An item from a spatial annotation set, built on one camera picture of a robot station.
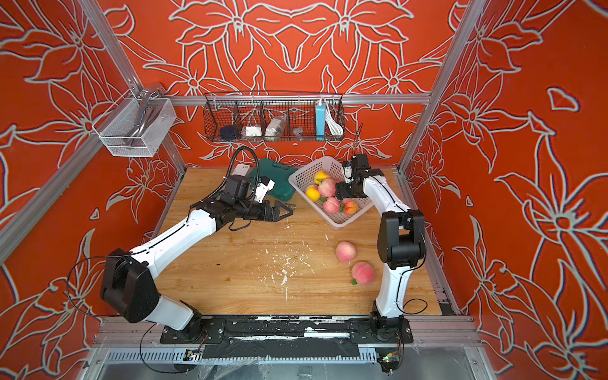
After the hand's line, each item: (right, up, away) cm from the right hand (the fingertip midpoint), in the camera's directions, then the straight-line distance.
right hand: (341, 189), depth 96 cm
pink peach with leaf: (-4, -6, +2) cm, 8 cm away
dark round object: (-47, +24, +1) cm, 53 cm away
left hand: (-23, -7, -17) cm, 29 cm away
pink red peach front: (+5, -29, -16) cm, 33 cm away
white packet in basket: (-35, +22, -8) cm, 42 cm away
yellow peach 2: (-11, -2, +5) cm, 13 cm away
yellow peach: (-8, +6, +11) cm, 15 cm away
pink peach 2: (0, -23, -10) cm, 25 cm away
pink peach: (-6, +1, +2) cm, 6 cm away
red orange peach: (+5, -8, +2) cm, 9 cm away
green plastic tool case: (-29, +9, +18) cm, 35 cm away
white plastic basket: (-15, +6, +12) cm, 20 cm away
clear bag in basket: (-27, +24, -5) cm, 36 cm away
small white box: (-48, +10, +25) cm, 55 cm away
